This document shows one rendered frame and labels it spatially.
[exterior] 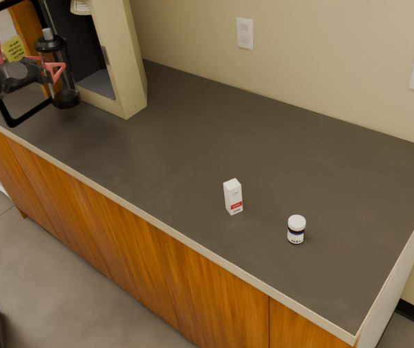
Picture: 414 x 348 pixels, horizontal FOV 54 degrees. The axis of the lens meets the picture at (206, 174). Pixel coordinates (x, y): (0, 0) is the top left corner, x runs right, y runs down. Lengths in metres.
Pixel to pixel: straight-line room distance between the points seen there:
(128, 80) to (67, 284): 1.23
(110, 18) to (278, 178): 0.75
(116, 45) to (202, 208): 0.65
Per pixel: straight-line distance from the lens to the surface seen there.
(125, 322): 2.11
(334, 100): 1.51
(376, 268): 1.06
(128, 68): 1.53
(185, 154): 1.36
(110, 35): 1.46
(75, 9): 1.54
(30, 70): 1.46
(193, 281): 1.37
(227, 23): 1.63
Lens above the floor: 1.79
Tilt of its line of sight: 42 degrees down
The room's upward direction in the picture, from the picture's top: 8 degrees counter-clockwise
